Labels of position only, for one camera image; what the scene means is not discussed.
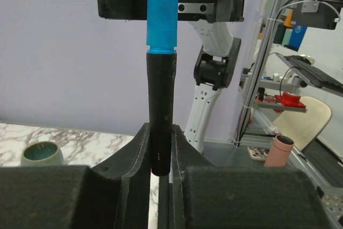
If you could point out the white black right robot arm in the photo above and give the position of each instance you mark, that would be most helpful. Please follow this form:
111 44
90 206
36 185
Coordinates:
216 62

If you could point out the blue pen cap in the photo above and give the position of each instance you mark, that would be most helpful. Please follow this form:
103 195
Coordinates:
162 17

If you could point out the green ceramic cup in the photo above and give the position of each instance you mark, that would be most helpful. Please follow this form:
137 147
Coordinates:
42 154

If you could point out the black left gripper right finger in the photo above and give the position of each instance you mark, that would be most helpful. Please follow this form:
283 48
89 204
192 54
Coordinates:
199 194

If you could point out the aluminium frame post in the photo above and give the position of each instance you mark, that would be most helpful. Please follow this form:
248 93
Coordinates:
250 87

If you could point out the blue black highlighter pen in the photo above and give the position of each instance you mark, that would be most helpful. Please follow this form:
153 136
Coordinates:
161 72

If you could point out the red plastic part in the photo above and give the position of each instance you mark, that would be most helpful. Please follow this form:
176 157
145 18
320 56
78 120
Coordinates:
290 100

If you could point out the black keyboard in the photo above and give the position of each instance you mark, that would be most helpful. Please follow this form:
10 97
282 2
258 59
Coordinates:
312 76

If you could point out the beige chair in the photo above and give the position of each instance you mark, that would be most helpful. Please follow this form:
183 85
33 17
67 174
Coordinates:
303 128

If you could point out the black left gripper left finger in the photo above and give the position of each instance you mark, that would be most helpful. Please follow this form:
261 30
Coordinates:
113 194

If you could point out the pink insulated tumbler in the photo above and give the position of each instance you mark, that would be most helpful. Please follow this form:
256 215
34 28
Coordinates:
279 152

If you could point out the phone with patterned case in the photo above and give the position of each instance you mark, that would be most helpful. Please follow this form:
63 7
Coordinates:
257 154

